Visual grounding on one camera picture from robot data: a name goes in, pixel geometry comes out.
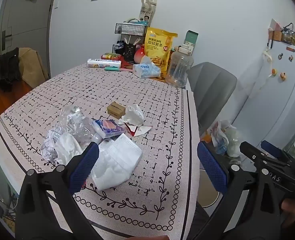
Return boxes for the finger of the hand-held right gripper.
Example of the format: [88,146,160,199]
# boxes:
[261,140,295,165]
[239,141,263,164]

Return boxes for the red peach ornament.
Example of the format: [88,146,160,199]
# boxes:
[134,44,147,63]

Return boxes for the black door handle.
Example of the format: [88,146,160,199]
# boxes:
[1,30,13,52]

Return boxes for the hanging white plastic bags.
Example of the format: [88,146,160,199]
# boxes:
[261,49,273,64]

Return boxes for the small cardboard box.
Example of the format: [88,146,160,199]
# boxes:
[107,102,126,119]

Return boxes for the beige round trash bin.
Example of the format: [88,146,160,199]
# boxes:
[197,168,222,208]

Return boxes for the pink box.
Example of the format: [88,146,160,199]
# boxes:
[268,18,283,41]

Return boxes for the black wire rack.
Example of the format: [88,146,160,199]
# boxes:
[112,19,148,58]

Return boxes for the blue white tissue pack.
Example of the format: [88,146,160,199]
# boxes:
[133,56,161,79]

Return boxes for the grey upholstered chair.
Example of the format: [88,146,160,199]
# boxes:
[186,62,238,141]

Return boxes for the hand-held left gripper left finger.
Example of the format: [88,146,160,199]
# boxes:
[15,142,100,240]

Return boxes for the white face mask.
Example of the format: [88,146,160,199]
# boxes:
[91,133,143,191]

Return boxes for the white rectangular box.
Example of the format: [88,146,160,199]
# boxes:
[87,58,122,69]

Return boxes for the grey door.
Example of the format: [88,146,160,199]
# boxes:
[0,0,61,81]

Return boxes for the yellow snack bag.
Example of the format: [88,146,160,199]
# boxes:
[144,27,178,72]

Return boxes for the clear plastic bag with white items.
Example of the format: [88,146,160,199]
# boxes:
[211,120,241,158]

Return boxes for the white tissue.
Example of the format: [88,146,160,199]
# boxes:
[119,104,145,127]
[55,132,84,166]

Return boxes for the white refrigerator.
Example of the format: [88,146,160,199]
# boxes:
[234,39,295,153]

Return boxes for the brown chair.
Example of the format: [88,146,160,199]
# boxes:
[0,47,49,91]

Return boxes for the large clear plastic jug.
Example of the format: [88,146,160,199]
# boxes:
[165,45,194,88]

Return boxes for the tall green box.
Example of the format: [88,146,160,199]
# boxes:
[183,30,199,57]

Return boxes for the person's right hand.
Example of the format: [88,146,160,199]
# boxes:
[280,198,295,232]

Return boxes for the red white paper scrap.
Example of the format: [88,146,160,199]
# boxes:
[126,123,152,137]

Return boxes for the red snack packets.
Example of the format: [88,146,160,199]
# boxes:
[101,52,122,61]

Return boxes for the black utensil holder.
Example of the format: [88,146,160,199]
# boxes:
[123,42,138,62]

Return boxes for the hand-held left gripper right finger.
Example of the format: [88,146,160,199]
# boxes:
[197,141,283,240]

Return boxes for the crushed clear plastic bottle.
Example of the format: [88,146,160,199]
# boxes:
[59,104,100,146]

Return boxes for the printed paper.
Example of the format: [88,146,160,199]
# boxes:
[41,126,63,159]

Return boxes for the white printed paper bag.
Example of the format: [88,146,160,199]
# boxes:
[139,0,158,27]

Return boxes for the black clothing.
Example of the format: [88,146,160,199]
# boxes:
[0,47,22,92]

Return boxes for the dark basket with handle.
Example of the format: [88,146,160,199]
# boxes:
[281,23,295,46]

